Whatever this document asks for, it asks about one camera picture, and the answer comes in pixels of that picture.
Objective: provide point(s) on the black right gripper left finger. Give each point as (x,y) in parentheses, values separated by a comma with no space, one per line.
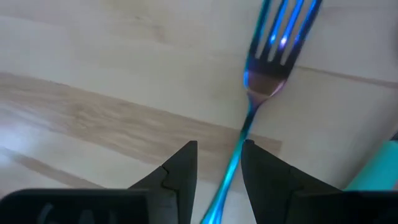
(177,186)

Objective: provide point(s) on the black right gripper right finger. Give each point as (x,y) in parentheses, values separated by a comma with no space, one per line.
(267,186)

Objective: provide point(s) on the iridescent blue metal fork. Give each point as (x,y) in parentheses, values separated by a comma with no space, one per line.
(264,81)

